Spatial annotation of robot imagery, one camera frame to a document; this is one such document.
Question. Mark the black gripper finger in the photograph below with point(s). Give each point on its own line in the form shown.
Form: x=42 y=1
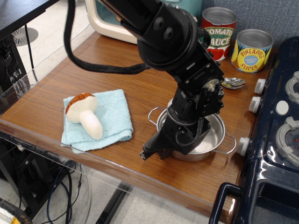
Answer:
x=157 y=142
x=165 y=153

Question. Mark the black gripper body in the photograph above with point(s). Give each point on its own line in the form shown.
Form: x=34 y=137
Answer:
x=184 y=138

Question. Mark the metal pot with handles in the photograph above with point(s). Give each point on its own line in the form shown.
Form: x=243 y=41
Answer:
x=210 y=143

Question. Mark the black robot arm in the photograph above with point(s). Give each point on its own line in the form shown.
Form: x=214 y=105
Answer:
x=168 y=40

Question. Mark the light blue folded cloth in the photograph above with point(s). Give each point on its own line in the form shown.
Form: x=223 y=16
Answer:
x=113 y=113

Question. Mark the plush toy mushroom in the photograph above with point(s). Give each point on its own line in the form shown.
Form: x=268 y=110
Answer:
x=81 y=109

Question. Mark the dark blue toy stove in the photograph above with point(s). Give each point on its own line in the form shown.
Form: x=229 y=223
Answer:
x=269 y=192

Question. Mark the pineapple slices can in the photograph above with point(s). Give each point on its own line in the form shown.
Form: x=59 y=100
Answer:
x=252 y=49

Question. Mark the tomato sauce can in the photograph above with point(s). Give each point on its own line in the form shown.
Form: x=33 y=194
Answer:
x=220 y=24

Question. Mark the toy microwave oven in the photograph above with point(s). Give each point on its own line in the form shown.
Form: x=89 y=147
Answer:
x=105 y=22

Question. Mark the black desk at left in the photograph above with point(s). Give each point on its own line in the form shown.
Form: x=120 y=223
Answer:
x=16 y=13

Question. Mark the spoon with green handle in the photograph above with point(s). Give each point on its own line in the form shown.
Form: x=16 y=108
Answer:
x=233 y=83

